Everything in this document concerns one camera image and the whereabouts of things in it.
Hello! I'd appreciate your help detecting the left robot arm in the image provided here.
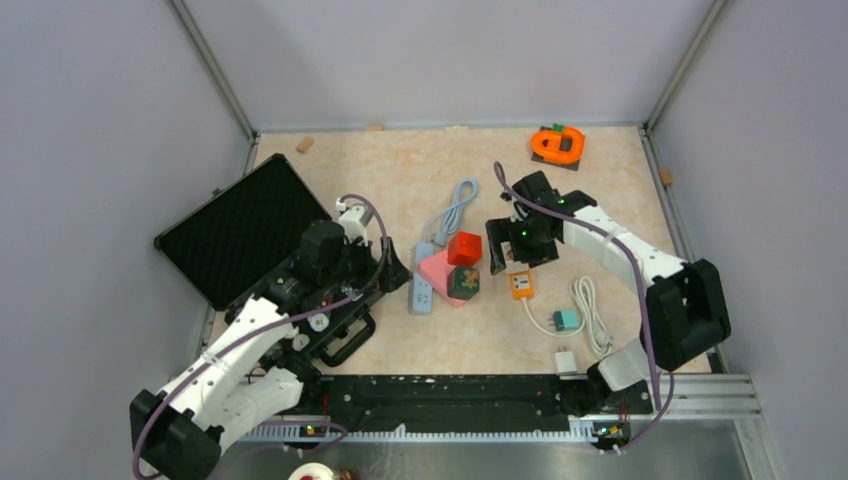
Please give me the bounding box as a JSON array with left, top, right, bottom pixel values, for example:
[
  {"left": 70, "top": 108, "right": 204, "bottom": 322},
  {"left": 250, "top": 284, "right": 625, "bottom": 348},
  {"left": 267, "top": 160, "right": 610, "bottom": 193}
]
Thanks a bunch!
[{"left": 130, "top": 215, "right": 410, "bottom": 479}]

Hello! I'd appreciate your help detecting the wooden block at right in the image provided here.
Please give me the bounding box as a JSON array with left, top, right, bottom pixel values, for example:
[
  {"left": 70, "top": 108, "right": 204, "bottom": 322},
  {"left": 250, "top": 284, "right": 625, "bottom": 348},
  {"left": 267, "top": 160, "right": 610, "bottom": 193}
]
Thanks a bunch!
[{"left": 658, "top": 167, "right": 673, "bottom": 188}]

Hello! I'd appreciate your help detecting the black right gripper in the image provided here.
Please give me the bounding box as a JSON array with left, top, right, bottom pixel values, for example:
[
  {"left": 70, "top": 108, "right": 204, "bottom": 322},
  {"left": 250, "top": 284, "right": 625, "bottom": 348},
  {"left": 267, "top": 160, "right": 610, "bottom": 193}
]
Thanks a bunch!
[{"left": 487, "top": 213, "right": 559, "bottom": 275}]

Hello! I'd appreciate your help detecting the light blue power strip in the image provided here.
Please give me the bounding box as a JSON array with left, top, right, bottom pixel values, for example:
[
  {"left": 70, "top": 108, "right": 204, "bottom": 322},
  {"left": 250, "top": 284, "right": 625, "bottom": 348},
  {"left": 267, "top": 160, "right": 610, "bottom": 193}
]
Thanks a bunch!
[{"left": 409, "top": 242, "right": 435, "bottom": 315}]

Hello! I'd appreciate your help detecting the teal cube adapter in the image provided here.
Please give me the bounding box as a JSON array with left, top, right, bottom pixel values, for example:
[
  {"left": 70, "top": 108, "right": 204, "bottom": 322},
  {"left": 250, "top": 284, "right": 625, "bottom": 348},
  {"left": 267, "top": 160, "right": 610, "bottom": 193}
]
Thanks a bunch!
[{"left": 549, "top": 309, "right": 582, "bottom": 333}]

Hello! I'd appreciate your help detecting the black poker chip case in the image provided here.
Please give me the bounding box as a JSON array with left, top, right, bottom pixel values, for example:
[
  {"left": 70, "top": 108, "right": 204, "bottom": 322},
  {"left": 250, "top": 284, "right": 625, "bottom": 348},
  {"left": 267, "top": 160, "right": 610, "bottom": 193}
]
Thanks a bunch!
[{"left": 154, "top": 154, "right": 388, "bottom": 367}]

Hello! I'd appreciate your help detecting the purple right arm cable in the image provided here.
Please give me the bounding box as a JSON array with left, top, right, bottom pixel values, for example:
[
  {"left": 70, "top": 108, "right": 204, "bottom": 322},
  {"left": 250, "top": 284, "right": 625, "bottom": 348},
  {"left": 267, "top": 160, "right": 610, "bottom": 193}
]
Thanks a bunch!
[{"left": 493, "top": 161, "right": 676, "bottom": 452}]

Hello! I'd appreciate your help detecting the white cube socket adapter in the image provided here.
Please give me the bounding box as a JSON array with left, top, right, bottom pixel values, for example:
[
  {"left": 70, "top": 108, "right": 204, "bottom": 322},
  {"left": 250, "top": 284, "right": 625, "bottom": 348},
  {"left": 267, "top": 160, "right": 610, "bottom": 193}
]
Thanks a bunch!
[{"left": 501, "top": 241, "right": 530, "bottom": 274}]

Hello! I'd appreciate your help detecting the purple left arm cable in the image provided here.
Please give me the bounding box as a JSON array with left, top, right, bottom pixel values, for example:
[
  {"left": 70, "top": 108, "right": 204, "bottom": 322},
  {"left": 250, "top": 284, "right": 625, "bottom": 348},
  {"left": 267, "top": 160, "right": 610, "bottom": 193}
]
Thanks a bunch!
[{"left": 130, "top": 193, "right": 392, "bottom": 480}]

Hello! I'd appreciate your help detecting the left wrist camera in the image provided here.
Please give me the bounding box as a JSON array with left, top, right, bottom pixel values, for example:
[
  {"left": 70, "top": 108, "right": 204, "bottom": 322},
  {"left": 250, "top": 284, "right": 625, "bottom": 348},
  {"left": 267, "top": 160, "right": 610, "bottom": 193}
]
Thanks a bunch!
[{"left": 335, "top": 202, "right": 373, "bottom": 244}]

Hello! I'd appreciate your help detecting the red cube socket adapter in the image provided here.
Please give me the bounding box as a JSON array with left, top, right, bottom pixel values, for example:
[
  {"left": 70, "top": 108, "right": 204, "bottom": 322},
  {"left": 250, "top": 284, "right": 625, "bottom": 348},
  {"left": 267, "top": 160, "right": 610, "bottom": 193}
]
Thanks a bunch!
[{"left": 447, "top": 231, "right": 483, "bottom": 267}]

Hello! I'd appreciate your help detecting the small wooden block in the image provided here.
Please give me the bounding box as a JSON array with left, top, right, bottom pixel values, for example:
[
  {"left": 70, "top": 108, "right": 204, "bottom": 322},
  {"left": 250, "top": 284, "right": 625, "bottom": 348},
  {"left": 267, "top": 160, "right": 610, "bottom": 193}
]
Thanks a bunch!
[{"left": 296, "top": 136, "right": 315, "bottom": 154}]

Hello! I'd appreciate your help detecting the white plug adapter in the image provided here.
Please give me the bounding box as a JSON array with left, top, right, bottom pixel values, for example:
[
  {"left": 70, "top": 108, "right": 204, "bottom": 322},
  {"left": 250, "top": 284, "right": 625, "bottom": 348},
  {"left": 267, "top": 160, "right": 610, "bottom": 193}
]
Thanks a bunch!
[{"left": 553, "top": 347, "right": 579, "bottom": 376}]

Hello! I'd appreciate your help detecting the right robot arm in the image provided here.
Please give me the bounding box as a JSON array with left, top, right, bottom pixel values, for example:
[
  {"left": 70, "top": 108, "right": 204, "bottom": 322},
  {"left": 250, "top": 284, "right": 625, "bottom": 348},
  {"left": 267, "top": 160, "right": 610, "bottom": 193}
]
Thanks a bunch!
[{"left": 486, "top": 163, "right": 731, "bottom": 412}]

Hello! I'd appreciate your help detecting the pink triangular power strip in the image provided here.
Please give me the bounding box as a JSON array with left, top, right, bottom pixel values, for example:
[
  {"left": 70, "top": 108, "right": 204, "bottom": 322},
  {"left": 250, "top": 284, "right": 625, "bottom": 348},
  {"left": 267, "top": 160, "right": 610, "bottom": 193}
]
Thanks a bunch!
[{"left": 416, "top": 250, "right": 466, "bottom": 307}]

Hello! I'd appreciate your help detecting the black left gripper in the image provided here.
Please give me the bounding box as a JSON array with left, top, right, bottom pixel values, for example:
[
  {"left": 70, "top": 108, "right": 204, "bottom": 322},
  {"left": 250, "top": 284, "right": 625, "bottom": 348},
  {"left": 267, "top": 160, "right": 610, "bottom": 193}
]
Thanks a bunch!
[{"left": 321, "top": 233, "right": 411, "bottom": 292}]

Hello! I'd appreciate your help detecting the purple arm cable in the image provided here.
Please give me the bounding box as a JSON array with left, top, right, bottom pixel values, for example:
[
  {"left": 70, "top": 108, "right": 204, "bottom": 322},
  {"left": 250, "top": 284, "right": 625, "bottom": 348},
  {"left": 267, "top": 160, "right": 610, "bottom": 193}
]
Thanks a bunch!
[
  {"left": 493, "top": 161, "right": 676, "bottom": 452},
  {"left": 130, "top": 193, "right": 392, "bottom": 480}
]

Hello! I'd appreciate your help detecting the orange power strip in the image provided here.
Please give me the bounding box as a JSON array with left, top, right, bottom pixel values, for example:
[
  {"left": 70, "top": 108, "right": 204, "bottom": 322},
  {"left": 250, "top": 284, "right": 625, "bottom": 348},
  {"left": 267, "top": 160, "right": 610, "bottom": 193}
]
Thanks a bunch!
[{"left": 508, "top": 270, "right": 535, "bottom": 302}]

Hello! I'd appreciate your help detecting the orange ring toy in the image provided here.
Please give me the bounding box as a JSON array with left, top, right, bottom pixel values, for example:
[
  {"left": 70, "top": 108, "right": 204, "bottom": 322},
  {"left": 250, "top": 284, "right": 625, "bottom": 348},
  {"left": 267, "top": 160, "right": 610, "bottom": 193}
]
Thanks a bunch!
[{"left": 529, "top": 127, "right": 587, "bottom": 166}]

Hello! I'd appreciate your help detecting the white coiled cable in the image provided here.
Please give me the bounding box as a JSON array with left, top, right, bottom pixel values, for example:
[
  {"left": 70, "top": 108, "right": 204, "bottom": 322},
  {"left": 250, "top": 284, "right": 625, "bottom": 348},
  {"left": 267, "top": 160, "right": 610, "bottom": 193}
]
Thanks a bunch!
[{"left": 521, "top": 276, "right": 614, "bottom": 356}]

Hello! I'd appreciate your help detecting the dark green cube adapter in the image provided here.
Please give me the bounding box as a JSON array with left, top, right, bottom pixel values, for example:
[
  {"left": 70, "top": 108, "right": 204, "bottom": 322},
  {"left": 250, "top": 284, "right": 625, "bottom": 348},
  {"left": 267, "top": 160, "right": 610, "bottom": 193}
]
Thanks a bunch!
[{"left": 446, "top": 266, "right": 480, "bottom": 301}]

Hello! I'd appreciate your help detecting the dark square base plate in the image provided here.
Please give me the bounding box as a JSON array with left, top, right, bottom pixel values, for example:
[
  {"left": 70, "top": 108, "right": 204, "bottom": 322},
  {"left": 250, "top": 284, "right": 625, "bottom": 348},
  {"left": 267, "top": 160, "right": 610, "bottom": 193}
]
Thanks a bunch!
[{"left": 531, "top": 124, "right": 587, "bottom": 173}]

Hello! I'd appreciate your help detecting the light blue coiled cable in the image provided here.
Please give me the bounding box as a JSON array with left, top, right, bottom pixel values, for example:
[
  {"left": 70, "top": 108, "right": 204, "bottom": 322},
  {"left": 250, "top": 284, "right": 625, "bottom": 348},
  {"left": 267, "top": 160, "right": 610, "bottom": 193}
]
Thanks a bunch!
[{"left": 422, "top": 178, "right": 481, "bottom": 248}]

